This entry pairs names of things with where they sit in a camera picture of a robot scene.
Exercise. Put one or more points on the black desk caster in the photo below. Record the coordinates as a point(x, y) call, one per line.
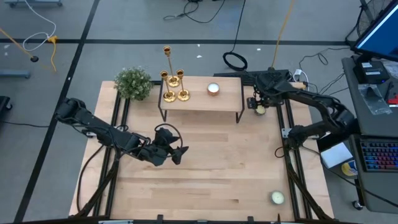
point(357, 205)

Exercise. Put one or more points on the yellow pole black foot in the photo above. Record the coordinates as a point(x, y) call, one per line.
point(34, 58)

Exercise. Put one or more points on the black chair base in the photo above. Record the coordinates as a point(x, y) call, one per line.
point(3, 104)

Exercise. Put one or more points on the red tool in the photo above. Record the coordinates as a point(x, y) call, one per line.
point(394, 100)

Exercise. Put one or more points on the dark red patterned candle tin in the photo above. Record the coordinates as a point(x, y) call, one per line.
point(260, 110)

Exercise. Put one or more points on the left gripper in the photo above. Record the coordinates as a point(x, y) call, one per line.
point(157, 155)

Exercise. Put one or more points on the wooden shelf black metal legs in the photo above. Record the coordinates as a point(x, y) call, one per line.
point(217, 102)

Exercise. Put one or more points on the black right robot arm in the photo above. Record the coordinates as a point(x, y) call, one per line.
point(311, 97)

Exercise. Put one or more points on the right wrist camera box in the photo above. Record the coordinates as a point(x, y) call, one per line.
point(252, 103)

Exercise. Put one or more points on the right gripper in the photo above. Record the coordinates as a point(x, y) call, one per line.
point(267, 99)

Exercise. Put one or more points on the clear plastic bag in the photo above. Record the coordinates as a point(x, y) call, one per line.
point(374, 99)

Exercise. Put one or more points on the grey cart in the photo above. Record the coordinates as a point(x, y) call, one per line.
point(31, 2)

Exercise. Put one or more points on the black small computer box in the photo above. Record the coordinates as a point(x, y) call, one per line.
point(370, 73)

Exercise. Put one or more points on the black aluminium extrusion frame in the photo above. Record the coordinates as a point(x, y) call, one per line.
point(293, 199)

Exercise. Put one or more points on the white box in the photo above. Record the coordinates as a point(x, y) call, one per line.
point(335, 155)

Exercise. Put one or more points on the green artificial potted plant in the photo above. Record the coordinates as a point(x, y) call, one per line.
point(133, 83)

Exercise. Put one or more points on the tall brass candlestick holder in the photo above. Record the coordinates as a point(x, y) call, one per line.
point(174, 82)

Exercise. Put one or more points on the computer monitor blue screen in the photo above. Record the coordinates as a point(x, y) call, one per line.
point(381, 37)

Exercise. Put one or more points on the orange leaf pattern candle tin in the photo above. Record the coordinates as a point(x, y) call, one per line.
point(213, 89)

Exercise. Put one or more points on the backlit computer keyboard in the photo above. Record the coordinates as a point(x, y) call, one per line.
point(379, 155)

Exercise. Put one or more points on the grey candle tin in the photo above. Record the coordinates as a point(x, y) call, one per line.
point(276, 197)

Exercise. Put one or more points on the white power adapter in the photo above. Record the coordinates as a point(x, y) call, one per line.
point(298, 73)

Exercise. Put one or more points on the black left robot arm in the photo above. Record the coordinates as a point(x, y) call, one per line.
point(93, 124)

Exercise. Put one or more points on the short brass candlestick holder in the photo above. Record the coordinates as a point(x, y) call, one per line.
point(169, 97)
point(183, 95)

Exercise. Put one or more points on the grey desk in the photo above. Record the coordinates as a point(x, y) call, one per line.
point(376, 127)

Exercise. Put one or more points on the grey metal bar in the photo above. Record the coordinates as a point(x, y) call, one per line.
point(14, 73)

